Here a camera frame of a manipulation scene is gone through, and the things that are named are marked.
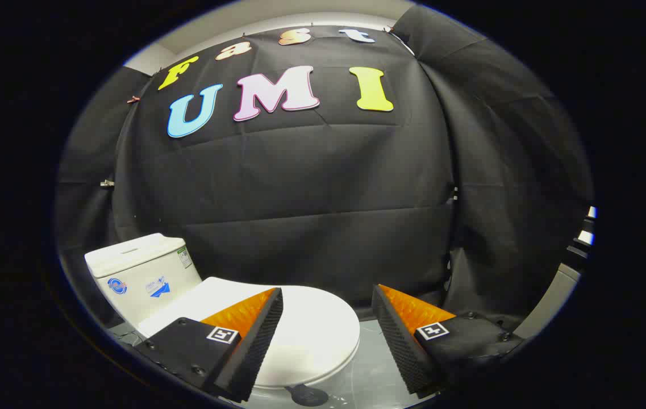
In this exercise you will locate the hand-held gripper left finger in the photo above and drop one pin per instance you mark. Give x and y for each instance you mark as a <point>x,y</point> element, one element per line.
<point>263,341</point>

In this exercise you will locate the grey panel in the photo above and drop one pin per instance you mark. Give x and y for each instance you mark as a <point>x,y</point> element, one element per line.
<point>550,298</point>

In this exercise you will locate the white toilet lid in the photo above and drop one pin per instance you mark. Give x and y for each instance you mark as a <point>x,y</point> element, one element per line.
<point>311,329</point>

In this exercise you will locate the black backdrop cloth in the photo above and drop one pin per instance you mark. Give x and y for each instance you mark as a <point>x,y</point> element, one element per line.
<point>311,182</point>

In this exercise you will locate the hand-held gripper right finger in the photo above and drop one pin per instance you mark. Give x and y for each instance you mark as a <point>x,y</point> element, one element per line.
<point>399,346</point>

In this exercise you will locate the white black striped object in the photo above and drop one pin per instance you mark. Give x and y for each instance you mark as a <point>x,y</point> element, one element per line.
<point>584,237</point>

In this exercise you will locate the white ceramic toilet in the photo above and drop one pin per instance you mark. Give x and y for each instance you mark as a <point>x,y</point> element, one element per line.
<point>141,272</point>

